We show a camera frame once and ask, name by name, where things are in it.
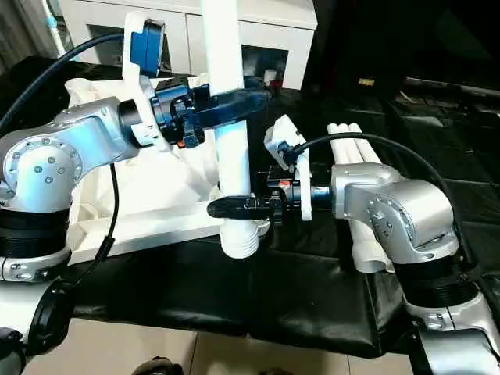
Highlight white plastic table top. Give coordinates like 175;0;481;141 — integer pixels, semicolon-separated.
64;72;274;259

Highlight black work mat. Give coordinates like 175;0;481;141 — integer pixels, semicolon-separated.
0;56;500;359

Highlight white glass door cabinet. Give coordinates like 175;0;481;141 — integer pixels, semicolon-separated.
58;0;318;91

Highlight dark left robot foot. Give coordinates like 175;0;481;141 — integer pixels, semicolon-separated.
134;355;184;375

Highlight grey curtain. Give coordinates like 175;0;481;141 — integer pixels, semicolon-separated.
0;0;54;75

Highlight black right camera cable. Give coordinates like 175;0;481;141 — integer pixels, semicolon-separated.
288;131;472;266

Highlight black camera cable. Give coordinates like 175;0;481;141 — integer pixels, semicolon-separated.
0;33;128;130
288;131;472;266

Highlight thin black cable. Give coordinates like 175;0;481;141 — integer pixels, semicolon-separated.
50;163;120;305

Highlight black left camera cable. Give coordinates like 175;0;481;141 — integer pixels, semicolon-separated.
0;33;128;130

